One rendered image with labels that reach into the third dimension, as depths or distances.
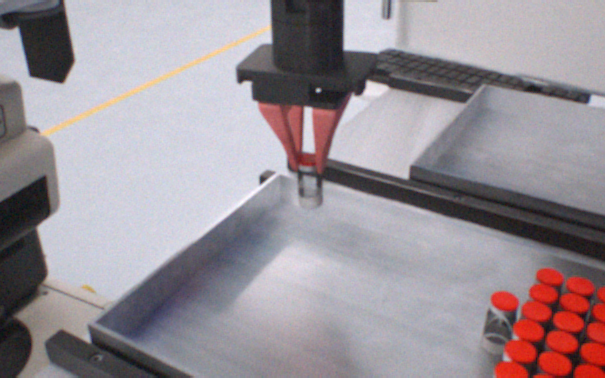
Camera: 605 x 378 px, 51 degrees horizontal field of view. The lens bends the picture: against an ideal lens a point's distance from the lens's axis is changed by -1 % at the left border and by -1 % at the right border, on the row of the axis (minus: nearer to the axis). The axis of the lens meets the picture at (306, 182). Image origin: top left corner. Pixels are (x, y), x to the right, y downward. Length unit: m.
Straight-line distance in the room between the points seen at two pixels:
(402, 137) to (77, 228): 1.65
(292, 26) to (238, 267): 0.22
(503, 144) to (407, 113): 0.14
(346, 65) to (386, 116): 0.37
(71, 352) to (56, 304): 1.05
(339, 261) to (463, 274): 0.11
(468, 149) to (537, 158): 0.08
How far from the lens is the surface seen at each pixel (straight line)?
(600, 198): 0.74
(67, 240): 2.26
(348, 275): 0.57
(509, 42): 1.25
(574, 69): 1.22
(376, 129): 0.83
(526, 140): 0.84
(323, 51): 0.49
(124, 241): 2.20
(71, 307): 1.53
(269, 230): 0.62
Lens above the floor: 1.24
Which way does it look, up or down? 30 degrees down
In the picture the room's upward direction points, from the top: straight up
